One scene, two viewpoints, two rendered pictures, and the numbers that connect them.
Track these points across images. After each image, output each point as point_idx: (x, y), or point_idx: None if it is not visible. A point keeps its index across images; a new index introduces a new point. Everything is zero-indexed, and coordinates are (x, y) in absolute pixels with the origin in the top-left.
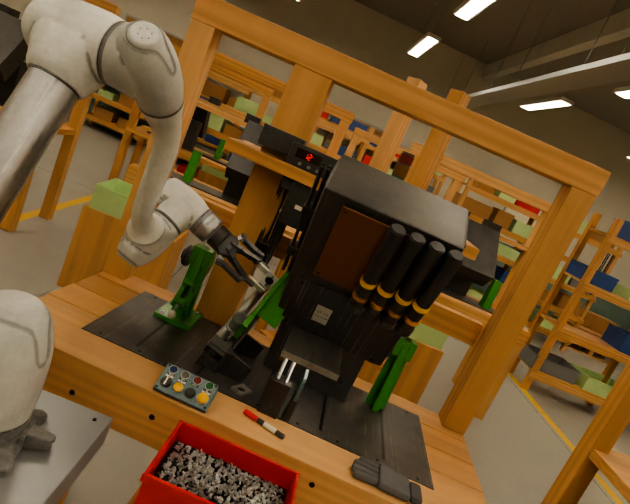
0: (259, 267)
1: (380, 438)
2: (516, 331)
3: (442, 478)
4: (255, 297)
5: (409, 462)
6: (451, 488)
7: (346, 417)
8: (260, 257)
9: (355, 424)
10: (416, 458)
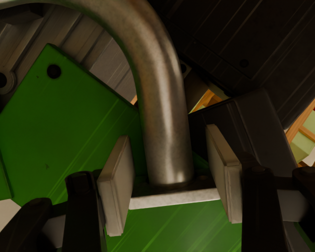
0: (222, 177)
1: (119, 81)
2: None
3: (136, 94)
4: (112, 37)
5: None
6: (132, 102)
7: (106, 61)
8: (285, 216)
9: (108, 70)
10: (131, 93)
